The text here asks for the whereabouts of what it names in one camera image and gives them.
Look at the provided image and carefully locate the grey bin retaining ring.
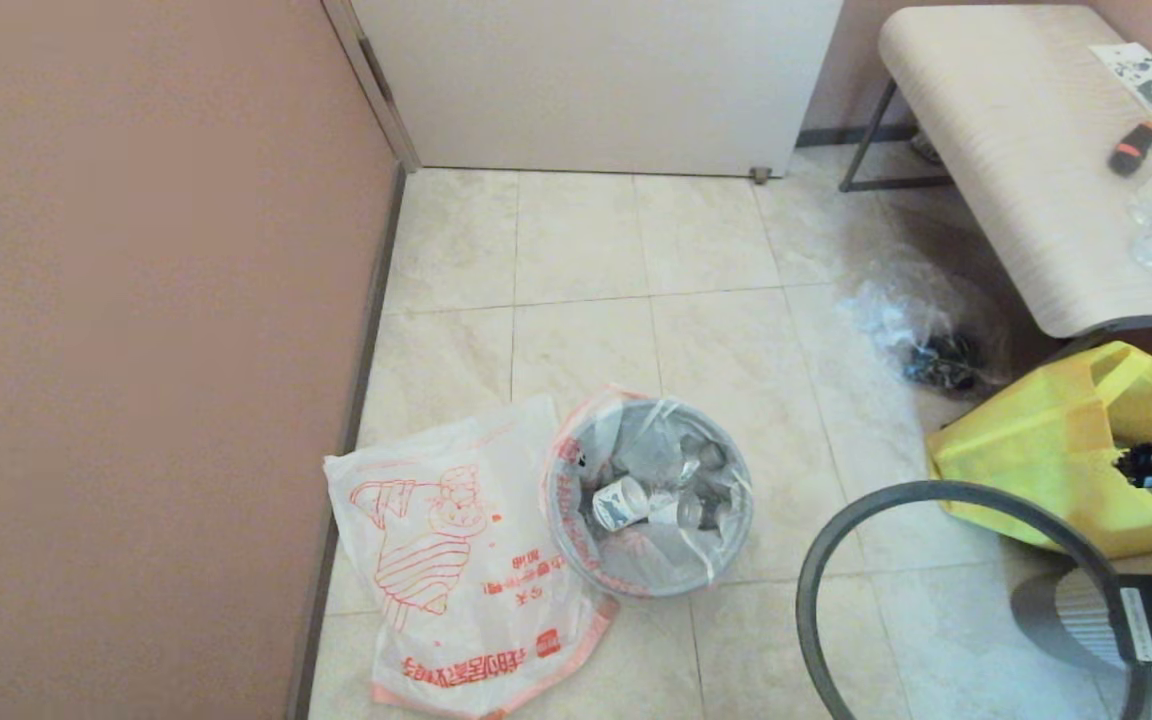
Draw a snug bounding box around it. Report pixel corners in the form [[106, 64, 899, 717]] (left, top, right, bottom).
[[796, 480, 1152, 720]]

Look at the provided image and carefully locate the bottle-filled white orange trash bag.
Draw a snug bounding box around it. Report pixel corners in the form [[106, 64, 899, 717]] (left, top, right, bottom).
[[543, 388, 755, 601]]

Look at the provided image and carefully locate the yellow fabric tote bag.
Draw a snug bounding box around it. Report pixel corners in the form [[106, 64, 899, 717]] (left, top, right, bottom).
[[925, 341, 1152, 561]]

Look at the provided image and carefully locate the clear crumpled plastic bag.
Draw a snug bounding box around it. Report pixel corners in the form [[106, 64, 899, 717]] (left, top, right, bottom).
[[836, 262, 1009, 401]]

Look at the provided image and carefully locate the black round trash bin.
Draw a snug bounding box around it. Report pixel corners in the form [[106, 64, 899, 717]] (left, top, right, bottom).
[[546, 395, 755, 599]]

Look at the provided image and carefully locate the fresh white red-printed bag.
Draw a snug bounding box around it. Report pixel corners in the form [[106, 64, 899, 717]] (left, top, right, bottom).
[[324, 395, 622, 719]]

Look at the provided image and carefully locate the grey ribbed round object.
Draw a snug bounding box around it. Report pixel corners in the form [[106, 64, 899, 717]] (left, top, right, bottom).
[[1011, 568, 1152, 686]]

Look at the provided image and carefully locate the black orange marker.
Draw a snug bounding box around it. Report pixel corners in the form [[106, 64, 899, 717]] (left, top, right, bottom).
[[1107, 122, 1152, 179]]

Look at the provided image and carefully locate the light wood table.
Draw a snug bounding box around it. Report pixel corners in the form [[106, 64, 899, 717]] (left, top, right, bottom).
[[877, 5, 1152, 339]]

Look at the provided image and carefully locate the black white printed booklet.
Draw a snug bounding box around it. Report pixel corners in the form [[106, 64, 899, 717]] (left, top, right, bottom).
[[1088, 42, 1152, 124]]

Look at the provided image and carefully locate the crushed clear plastic bottle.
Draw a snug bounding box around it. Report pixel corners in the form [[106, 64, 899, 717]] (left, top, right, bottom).
[[676, 488, 729, 533]]

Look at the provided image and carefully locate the black metal table leg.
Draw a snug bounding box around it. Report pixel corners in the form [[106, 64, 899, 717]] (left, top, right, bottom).
[[838, 78, 952, 193]]

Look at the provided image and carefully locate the white door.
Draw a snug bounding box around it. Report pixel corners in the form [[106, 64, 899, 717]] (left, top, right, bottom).
[[349, 0, 845, 178]]

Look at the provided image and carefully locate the grey door frame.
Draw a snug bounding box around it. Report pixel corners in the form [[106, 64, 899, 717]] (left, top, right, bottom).
[[322, 0, 421, 174]]

